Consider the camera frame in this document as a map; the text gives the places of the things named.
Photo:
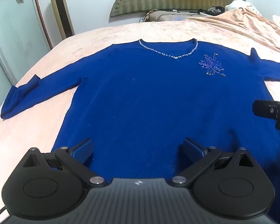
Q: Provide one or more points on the blue beaded sweater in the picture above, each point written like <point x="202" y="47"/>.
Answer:
<point x="140" y="102"/>

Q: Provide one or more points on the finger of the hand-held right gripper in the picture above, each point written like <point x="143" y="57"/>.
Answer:
<point x="263" y="108"/>

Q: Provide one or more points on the gold tower fan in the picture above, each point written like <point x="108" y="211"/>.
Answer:
<point x="61" y="9"/>

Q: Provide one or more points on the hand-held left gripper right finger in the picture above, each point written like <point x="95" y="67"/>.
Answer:
<point x="191" y="148"/>

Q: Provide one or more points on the black clothes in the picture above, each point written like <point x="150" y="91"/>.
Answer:
<point x="212" y="10"/>

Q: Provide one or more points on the white wardrobe with flower stickers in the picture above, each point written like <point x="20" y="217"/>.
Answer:
<point x="11" y="28"/>

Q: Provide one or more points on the pink bed sheet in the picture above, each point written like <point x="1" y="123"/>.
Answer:
<point x="67" y="42"/>

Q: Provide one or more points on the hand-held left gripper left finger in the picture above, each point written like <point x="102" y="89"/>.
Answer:
<point x="83" y="149"/>

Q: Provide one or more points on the brown pillow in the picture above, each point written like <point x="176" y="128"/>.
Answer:
<point x="165" y="16"/>

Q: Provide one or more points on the peach blanket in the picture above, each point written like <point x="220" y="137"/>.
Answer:
<point x="242" y="25"/>

